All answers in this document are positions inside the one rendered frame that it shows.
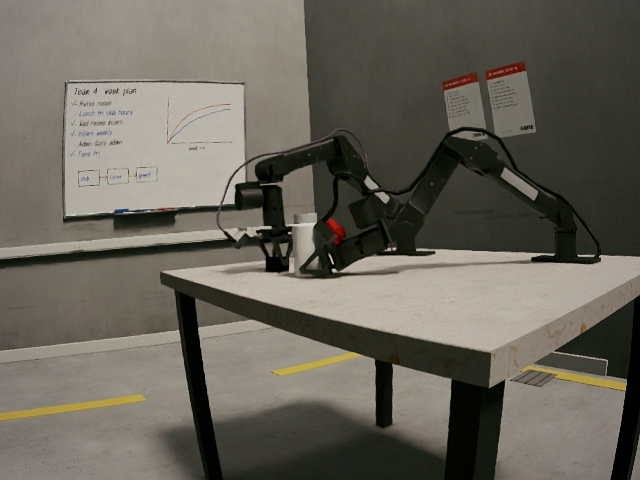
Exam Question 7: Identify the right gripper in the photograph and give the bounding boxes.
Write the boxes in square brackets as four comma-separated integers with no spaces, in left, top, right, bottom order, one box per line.
[233,207,293,266]

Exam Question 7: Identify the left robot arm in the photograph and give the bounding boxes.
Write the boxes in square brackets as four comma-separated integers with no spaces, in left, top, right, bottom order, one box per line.
[347,136,601,264]

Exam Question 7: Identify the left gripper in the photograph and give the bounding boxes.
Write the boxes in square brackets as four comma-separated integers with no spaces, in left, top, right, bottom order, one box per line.
[299,218,367,276]

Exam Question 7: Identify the black bottle cap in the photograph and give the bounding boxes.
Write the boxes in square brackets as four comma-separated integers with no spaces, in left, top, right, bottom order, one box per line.
[265,257,290,271]

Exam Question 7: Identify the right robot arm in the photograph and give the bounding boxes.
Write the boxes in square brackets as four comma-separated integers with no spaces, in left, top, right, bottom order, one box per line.
[234,135,436,256]

